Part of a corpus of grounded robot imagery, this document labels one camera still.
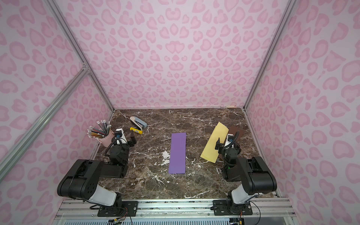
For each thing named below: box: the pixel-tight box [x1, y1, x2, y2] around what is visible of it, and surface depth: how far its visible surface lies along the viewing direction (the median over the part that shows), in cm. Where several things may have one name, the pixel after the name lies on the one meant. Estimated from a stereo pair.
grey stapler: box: [129, 115, 148, 131], surface depth 109 cm
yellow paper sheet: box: [200, 121, 230, 164], surface depth 98 cm
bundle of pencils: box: [86, 119, 112, 139], surface depth 92 cm
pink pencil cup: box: [98, 129, 115, 148], surface depth 92 cm
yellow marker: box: [129, 127, 143, 135], surface depth 106 cm
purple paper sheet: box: [168, 132, 187, 174], surface depth 95 cm
